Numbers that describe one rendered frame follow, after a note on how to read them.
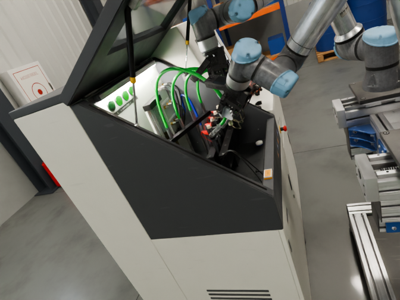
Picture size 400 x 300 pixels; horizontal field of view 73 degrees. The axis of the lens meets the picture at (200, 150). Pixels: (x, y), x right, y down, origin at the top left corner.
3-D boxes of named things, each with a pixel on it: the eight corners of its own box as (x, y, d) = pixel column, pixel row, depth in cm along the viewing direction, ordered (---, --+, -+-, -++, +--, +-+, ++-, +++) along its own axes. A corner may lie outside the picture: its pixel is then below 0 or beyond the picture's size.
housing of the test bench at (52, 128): (209, 336, 154) (61, 93, 91) (166, 333, 165) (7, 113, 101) (237, 184, 270) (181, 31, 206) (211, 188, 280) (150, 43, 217)
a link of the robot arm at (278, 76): (306, 66, 76) (272, 47, 78) (295, 81, 69) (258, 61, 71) (292, 88, 82) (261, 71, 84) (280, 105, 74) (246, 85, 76)
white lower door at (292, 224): (315, 327, 130) (285, 225, 101) (310, 327, 131) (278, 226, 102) (303, 227, 184) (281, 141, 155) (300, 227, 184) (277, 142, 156)
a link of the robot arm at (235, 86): (222, 74, 81) (238, 58, 84) (221, 83, 85) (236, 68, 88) (243, 87, 80) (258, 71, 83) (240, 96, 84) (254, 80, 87)
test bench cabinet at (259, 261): (318, 344, 132) (283, 230, 99) (209, 336, 154) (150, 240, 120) (305, 234, 191) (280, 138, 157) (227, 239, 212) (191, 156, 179)
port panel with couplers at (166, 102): (178, 132, 150) (155, 79, 137) (172, 133, 152) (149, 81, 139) (184, 122, 161) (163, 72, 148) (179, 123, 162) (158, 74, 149)
